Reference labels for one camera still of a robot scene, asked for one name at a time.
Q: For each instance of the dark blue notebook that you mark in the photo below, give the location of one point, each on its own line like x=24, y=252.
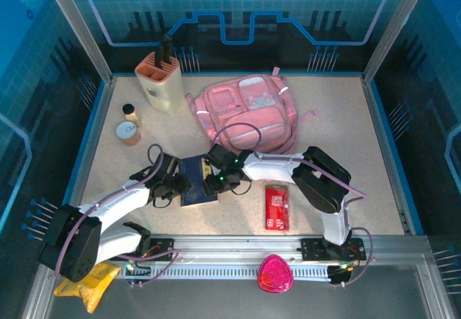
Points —
x=194, y=189

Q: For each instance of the red card package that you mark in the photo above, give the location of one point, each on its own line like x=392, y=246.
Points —
x=277, y=207

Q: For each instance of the pink student backpack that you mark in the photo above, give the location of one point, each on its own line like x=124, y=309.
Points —
x=248, y=121

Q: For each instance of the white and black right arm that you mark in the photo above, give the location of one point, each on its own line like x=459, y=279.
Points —
x=270, y=167

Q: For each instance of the orange can with white lid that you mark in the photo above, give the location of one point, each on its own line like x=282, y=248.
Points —
x=127, y=133

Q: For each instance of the spice bottle with black cap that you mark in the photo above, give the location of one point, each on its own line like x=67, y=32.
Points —
x=132, y=115

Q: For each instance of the beige knife block orange top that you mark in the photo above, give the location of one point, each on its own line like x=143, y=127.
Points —
x=162, y=88

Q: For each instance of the pink glitter heart case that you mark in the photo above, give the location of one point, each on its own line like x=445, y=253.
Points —
x=275, y=274

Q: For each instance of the yellow plastic packet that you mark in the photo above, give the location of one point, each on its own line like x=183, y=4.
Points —
x=90, y=283

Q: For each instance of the aluminium mounting rail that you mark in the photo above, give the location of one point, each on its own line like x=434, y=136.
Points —
x=234, y=247

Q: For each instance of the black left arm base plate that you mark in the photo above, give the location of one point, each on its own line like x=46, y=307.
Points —
x=164, y=245

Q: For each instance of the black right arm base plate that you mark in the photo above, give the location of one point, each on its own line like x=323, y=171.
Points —
x=311, y=247

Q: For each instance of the aluminium frame post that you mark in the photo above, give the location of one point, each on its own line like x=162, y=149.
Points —
x=395, y=27
x=80, y=27

